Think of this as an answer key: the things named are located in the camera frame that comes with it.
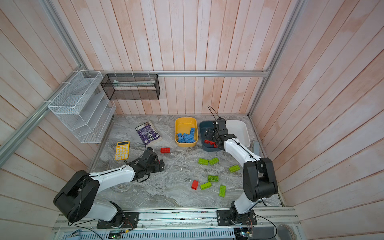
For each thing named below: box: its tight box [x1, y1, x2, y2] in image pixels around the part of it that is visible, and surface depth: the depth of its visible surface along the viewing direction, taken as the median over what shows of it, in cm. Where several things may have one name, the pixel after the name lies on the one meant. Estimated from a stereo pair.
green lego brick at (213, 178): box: [207, 175, 220, 183], surface depth 87 cm
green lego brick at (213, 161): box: [209, 157, 220, 165], surface depth 97 cm
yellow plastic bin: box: [174, 117, 199, 148], surface depth 113 cm
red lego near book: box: [160, 147, 171, 154], surface depth 100 cm
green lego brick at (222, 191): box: [218, 185, 227, 198], surface depth 85 cm
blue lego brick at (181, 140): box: [177, 138, 186, 143], surface depth 103 cm
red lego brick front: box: [191, 180, 199, 190], surface depth 85 cm
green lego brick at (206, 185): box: [200, 181, 212, 190], surface depth 85 cm
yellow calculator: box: [115, 140, 130, 161], surface depth 100 cm
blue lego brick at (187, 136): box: [182, 134, 193, 140], surface depth 105 cm
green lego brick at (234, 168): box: [229, 165, 241, 173], surface depth 92 cm
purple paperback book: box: [135, 121, 162, 146], surface depth 109 cm
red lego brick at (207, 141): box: [204, 139, 215, 146], surface depth 102 cm
